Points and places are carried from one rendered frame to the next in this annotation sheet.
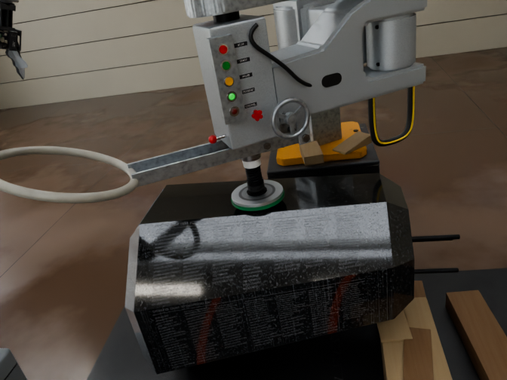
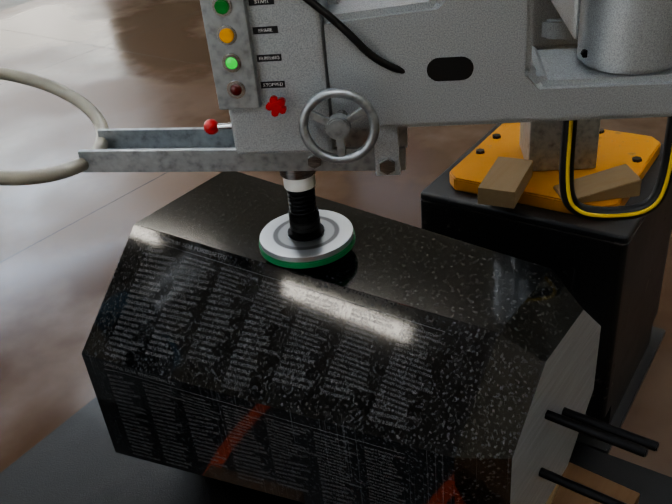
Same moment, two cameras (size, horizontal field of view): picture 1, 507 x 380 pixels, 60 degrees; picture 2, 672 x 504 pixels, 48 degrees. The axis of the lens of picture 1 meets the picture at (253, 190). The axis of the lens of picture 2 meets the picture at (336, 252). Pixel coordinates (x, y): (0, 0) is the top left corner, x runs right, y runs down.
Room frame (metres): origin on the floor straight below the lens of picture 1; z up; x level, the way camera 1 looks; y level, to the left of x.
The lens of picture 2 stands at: (0.29, -0.74, 1.79)
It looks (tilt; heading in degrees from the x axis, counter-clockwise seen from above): 32 degrees down; 27
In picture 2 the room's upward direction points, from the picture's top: 6 degrees counter-clockwise
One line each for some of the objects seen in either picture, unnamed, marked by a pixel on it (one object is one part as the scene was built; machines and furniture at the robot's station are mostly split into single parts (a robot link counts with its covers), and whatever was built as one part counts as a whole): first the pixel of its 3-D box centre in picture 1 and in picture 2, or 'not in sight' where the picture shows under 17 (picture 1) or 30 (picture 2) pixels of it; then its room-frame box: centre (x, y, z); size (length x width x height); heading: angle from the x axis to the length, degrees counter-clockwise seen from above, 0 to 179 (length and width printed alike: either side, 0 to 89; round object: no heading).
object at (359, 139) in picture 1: (351, 142); (596, 184); (2.20, -0.57, 0.80); 0.20 x 0.10 x 0.05; 119
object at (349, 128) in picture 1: (319, 141); (555, 161); (2.40, -0.43, 0.76); 0.49 x 0.49 x 0.05; 80
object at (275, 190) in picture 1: (256, 192); (306, 234); (1.59, -0.01, 0.92); 0.21 x 0.21 x 0.01
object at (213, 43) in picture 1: (227, 80); (228, 32); (1.46, 0.02, 1.41); 0.08 x 0.03 x 0.28; 107
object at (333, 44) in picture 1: (334, 65); (485, 38); (1.69, -0.39, 1.35); 0.74 x 0.23 x 0.49; 107
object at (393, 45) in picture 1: (390, 40); (634, 6); (1.78, -0.64, 1.39); 0.19 x 0.19 x 0.20
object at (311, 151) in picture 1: (311, 152); (505, 181); (2.16, -0.34, 0.81); 0.20 x 0.10 x 0.05; 178
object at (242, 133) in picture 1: (258, 80); (321, 37); (1.61, -0.09, 1.36); 0.36 x 0.22 x 0.45; 107
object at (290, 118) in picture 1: (286, 116); (340, 119); (1.51, -0.16, 1.24); 0.15 x 0.10 x 0.15; 107
